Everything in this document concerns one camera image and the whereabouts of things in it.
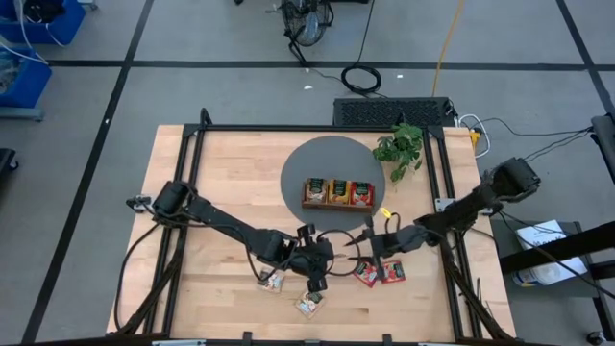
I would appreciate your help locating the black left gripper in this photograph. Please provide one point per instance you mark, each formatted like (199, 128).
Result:
(312, 257)

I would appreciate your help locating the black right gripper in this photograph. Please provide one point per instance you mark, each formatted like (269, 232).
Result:
(396, 242)

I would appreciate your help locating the red strawberry tea packet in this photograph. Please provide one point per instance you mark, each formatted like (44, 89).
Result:
(365, 275)
(361, 193)
(395, 272)

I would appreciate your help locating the wooden tea organizer box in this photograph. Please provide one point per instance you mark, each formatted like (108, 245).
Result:
(336, 207)

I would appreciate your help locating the orange mango tea packet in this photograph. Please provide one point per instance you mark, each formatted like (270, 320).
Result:
(339, 191)

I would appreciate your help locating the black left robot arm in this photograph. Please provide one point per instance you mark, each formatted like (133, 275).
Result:
(226, 223)

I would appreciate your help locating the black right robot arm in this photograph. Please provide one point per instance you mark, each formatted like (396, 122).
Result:
(471, 206)

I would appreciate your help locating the grey round mat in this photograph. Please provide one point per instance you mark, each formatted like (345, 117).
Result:
(331, 158)

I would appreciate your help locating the green potted plant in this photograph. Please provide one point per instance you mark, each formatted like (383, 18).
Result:
(401, 146)

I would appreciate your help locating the black perforated computer case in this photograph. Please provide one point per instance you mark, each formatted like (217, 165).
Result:
(391, 112)

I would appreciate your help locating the yellow power plug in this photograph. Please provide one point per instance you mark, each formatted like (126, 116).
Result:
(474, 138)

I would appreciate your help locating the white papers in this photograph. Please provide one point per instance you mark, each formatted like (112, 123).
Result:
(533, 234)

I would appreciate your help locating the black diagonal beam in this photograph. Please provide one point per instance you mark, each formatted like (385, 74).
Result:
(552, 251)

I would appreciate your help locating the black floor fan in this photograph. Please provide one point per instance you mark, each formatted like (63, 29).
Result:
(307, 21)

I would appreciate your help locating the black caster wheel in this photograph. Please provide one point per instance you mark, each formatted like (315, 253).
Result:
(596, 338)

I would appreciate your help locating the blue storage bin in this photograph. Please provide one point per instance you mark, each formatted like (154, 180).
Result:
(67, 24)
(33, 81)

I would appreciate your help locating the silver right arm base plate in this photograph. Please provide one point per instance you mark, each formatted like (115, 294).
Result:
(444, 205)

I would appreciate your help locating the black aluminium table frame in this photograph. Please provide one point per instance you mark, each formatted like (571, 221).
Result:
(288, 128)

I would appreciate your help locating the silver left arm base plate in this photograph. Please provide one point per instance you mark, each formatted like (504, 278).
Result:
(139, 202)

